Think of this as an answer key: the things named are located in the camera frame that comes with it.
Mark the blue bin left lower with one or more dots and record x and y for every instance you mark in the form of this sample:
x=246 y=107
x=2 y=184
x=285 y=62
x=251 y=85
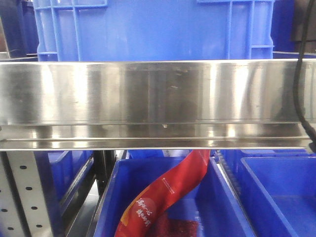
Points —
x=65 y=167

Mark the blue bin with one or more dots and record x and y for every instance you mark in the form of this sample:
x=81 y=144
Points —
x=277 y=190
x=65 y=167
x=209 y=210

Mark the blue bin centre lower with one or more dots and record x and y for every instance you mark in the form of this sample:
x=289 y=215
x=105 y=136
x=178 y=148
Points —
x=209 y=210

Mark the blue bin right lower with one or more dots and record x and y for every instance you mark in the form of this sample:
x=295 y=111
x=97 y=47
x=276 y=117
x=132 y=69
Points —
x=277 y=190

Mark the red printed snack bag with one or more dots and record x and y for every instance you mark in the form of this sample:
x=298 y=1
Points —
x=162 y=193

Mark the large blue crate on shelf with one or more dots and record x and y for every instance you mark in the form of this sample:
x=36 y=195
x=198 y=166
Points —
x=153 y=30

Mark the perforated grey metal upright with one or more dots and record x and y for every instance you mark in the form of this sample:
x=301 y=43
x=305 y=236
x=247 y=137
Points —
x=23 y=207

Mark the stainless steel shelf rail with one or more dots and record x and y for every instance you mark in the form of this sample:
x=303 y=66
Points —
x=223 y=104

